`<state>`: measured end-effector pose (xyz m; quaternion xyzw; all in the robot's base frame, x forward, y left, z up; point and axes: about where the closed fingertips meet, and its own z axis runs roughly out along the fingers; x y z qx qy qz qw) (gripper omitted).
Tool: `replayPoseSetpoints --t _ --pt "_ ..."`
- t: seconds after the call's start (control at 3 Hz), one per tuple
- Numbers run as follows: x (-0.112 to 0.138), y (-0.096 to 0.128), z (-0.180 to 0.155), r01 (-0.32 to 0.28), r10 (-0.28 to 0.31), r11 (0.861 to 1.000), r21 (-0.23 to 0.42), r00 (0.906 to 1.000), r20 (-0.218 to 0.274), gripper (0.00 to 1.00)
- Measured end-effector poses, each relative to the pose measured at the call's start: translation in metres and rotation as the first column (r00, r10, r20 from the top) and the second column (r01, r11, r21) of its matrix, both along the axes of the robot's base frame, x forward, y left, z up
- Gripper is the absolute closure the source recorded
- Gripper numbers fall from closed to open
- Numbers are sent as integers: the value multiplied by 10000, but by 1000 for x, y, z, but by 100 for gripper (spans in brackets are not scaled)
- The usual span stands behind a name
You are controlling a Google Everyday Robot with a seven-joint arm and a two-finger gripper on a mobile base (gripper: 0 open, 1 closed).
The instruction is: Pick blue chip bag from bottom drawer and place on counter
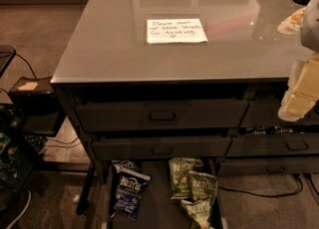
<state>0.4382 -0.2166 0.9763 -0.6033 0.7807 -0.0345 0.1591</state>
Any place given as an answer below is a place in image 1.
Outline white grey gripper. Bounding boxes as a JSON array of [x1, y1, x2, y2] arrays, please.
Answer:
[[277, 7, 319, 99]]

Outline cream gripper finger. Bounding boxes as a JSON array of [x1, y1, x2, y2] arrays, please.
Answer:
[[278, 91, 316, 122]]

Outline blue Kettle chip bag front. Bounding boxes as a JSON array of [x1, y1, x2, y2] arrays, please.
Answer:
[[112, 168, 151, 221]]

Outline blue kettle chip bag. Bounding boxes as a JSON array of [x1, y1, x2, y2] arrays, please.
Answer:
[[112, 168, 151, 221], [112, 159, 142, 173]]

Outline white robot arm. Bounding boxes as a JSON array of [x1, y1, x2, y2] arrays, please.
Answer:
[[277, 0, 319, 121]]

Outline dark top right drawer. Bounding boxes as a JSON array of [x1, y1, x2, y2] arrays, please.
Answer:
[[240, 99, 319, 127]]

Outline dark drawer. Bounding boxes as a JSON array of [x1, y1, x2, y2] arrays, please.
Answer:
[[76, 99, 248, 132], [92, 135, 231, 160], [217, 156, 319, 176], [226, 133, 319, 157], [240, 99, 319, 127]]

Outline snack bags in right drawer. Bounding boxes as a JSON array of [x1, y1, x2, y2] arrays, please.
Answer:
[[239, 125, 319, 135]]

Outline dark middle right drawer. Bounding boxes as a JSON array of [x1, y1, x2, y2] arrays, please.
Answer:
[[226, 133, 319, 157]]

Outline dark bottom right drawer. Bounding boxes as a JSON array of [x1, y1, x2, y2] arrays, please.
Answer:
[[217, 156, 319, 176]]

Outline green Kettle chip bag middle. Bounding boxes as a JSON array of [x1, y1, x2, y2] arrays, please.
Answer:
[[188, 170, 217, 201]]

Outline green kettle chip bag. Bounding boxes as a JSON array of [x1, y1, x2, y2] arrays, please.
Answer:
[[188, 170, 217, 201], [168, 157, 203, 199], [181, 198, 214, 229]]

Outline green Kettle chip bag back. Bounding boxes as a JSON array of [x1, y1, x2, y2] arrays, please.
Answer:
[[168, 157, 203, 199]]

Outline green Kettle chip bag front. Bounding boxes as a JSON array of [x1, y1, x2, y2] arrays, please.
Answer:
[[181, 198, 214, 229]]

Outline dark top left drawer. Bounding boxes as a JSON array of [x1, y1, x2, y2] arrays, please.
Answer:
[[76, 99, 248, 132]]

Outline blue Kettle chip bag back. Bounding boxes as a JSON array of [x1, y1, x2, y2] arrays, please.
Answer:
[[112, 159, 142, 173]]

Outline dark middle left drawer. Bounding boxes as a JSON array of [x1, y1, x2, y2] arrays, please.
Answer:
[[92, 135, 231, 160]]

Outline dark cabinet with glass top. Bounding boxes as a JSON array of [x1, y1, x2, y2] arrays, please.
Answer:
[[52, 0, 319, 176]]

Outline white handwritten paper note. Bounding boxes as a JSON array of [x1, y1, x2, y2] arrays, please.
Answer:
[[147, 19, 207, 44]]

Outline dark box with tape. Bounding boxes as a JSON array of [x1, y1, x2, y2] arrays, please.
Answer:
[[9, 77, 66, 136]]

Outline green snack box left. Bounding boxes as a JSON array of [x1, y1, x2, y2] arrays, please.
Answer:
[[0, 132, 39, 191]]

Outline black floor cable right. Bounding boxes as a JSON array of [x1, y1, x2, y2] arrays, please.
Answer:
[[217, 172, 304, 199]]

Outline white floor cable left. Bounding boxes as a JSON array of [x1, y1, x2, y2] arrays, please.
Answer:
[[4, 189, 33, 229]]

